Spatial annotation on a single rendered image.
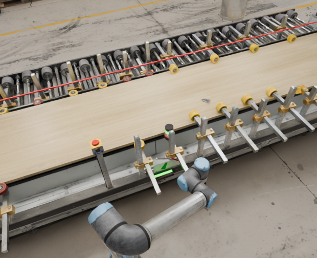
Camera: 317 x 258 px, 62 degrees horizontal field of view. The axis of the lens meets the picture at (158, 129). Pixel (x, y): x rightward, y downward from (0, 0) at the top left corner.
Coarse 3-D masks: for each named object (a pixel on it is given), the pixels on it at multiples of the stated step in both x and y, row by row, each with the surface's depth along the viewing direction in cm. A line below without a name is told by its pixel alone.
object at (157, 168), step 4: (184, 156) 205; (172, 160) 203; (184, 160) 210; (160, 164) 201; (168, 164) 205; (172, 164) 208; (176, 164) 210; (156, 168) 203; (160, 168) 205; (156, 172) 207
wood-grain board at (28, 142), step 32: (224, 64) 266; (256, 64) 264; (288, 64) 262; (96, 96) 240; (128, 96) 238; (160, 96) 237; (192, 96) 235; (224, 96) 234; (256, 96) 233; (0, 128) 217; (32, 128) 215; (64, 128) 214; (96, 128) 213; (128, 128) 212; (160, 128) 211; (0, 160) 195; (32, 160) 194; (64, 160) 193
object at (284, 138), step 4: (248, 100) 221; (252, 100) 220; (248, 104) 221; (252, 104) 217; (252, 108) 218; (256, 108) 214; (256, 112) 215; (264, 120) 207; (268, 120) 205; (268, 124) 204; (272, 124) 202; (272, 128) 201; (276, 128) 199; (276, 132) 198; (280, 132) 197; (280, 136) 195; (284, 136) 194; (284, 140) 192
